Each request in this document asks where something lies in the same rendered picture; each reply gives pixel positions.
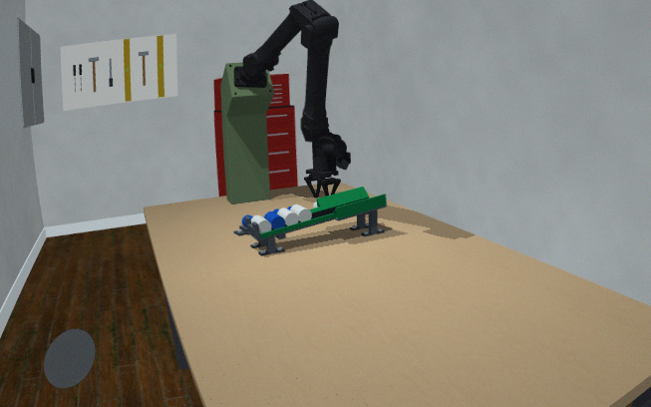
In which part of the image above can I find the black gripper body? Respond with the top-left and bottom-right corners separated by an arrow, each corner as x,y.
306,155 -> 338,182

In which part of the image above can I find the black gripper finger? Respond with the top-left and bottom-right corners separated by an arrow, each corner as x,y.
321,179 -> 341,197
304,177 -> 321,198

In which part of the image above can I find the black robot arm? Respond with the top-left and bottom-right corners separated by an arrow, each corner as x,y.
234,0 -> 351,172

